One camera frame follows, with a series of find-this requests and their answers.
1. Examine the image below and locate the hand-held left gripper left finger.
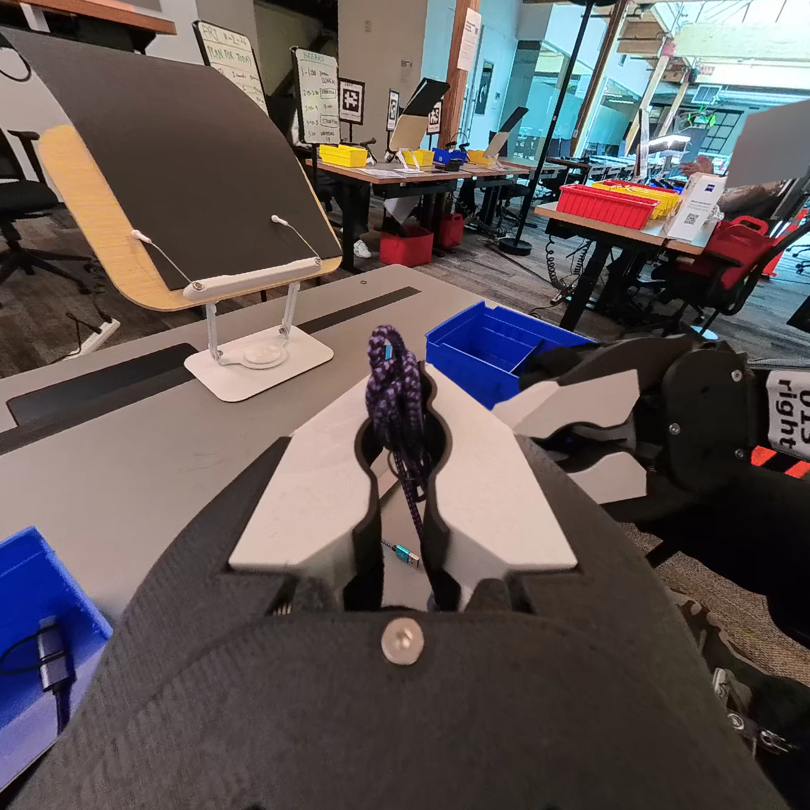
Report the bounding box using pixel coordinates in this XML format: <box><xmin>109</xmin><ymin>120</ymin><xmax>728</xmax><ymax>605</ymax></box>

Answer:
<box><xmin>228</xmin><ymin>378</ymin><xmax>382</xmax><ymax>601</ymax></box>

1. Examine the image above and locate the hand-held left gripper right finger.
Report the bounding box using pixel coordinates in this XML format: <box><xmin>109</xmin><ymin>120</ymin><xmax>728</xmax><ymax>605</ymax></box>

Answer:
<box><xmin>419</xmin><ymin>364</ymin><xmax>578</xmax><ymax>596</ymax></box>

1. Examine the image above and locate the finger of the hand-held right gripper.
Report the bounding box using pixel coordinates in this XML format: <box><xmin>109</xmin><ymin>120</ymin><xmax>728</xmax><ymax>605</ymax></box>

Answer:
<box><xmin>557</xmin><ymin>443</ymin><xmax>649</xmax><ymax>505</ymax></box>
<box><xmin>494</xmin><ymin>369</ymin><xmax>641</xmax><ymax>444</ymax></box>

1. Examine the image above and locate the blue bin with black divider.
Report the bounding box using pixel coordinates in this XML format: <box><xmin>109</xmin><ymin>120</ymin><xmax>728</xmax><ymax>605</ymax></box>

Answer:
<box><xmin>425</xmin><ymin>300</ymin><xmax>599</xmax><ymax>412</ymax></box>

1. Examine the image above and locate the purple braided usb-c cable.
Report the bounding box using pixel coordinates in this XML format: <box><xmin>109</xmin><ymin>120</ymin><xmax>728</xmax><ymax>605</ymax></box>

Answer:
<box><xmin>365</xmin><ymin>326</ymin><xmax>444</xmax><ymax>611</ymax></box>

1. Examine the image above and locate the blue bin with marker label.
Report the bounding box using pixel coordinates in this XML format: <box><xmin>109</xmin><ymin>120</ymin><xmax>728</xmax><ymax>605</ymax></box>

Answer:
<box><xmin>0</xmin><ymin>526</ymin><xmax>113</xmax><ymax>776</ymax></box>

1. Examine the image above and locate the grey usb hub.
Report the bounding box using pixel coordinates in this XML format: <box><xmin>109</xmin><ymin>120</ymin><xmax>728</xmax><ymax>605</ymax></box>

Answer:
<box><xmin>0</xmin><ymin>623</ymin><xmax>77</xmax><ymax>735</ymax></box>

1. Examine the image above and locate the orange traffic cone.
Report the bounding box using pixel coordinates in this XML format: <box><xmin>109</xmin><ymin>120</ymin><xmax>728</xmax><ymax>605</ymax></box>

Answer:
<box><xmin>752</xmin><ymin>445</ymin><xmax>810</xmax><ymax>480</ymax></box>

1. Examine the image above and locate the red office chair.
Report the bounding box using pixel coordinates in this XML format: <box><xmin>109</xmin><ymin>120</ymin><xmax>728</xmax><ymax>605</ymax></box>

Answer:
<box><xmin>671</xmin><ymin>215</ymin><xmax>782</xmax><ymax>317</ymax></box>

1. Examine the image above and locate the red plastic bin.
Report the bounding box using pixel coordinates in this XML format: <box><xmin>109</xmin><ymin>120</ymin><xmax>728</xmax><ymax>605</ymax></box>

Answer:
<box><xmin>557</xmin><ymin>184</ymin><xmax>661</xmax><ymax>230</ymax></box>

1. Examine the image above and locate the white printed card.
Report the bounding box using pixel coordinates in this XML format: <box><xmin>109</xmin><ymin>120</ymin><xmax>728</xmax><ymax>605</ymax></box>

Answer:
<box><xmin>667</xmin><ymin>174</ymin><xmax>729</xmax><ymax>241</ymax></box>

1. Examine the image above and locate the white power strip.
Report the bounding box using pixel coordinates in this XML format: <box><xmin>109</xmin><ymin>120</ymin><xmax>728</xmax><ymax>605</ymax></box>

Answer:
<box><xmin>63</xmin><ymin>316</ymin><xmax>121</xmax><ymax>360</ymax></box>

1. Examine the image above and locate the wooden board stand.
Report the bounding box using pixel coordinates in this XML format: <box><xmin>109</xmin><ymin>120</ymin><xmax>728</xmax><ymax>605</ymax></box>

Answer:
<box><xmin>386</xmin><ymin>79</ymin><xmax>450</xmax><ymax>172</ymax></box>
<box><xmin>484</xmin><ymin>106</ymin><xmax>529</xmax><ymax>168</ymax></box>

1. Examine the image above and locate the wooden pillar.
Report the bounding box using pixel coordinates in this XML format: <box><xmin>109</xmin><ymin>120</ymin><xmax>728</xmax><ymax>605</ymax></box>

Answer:
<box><xmin>440</xmin><ymin>0</ymin><xmax>482</xmax><ymax>149</ymax></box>

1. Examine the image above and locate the white base acrylic leg stand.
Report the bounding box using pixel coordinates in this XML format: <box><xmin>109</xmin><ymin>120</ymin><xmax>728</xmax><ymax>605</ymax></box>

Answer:
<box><xmin>0</xmin><ymin>27</ymin><xmax>344</xmax><ymax>404</ymax></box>

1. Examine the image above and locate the white handwritten board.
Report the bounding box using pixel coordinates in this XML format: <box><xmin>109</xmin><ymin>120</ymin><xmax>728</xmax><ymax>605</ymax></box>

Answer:
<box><xmin>193</xmin><ymin>20</ymin><xmax>270</xmax><ymax>115</ymax></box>
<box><xmin>291</xmin><ymin>47</ymin><xmax>343</xmax><ymax>146</ymax></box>

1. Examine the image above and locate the black office chair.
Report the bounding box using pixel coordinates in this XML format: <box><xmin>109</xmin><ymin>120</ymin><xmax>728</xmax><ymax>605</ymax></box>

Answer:
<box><xmin>0</xmin><ymin>127</ymin><xmax>89</xmax><ymax>292</ymax></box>

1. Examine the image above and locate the wooden side table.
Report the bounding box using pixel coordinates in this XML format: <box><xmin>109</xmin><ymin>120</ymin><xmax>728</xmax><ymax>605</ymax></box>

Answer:
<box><xmin>0</xmin><ymin>0</ymin><xmax>178</xmax><ymax>54</ymax></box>

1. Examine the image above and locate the black coiled cable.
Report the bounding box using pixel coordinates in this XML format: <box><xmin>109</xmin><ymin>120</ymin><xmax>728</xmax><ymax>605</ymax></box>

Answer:
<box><xmin>545</xmin><ymin>234</ymin><xmax>572</xmax><ymax>300</ymax></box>

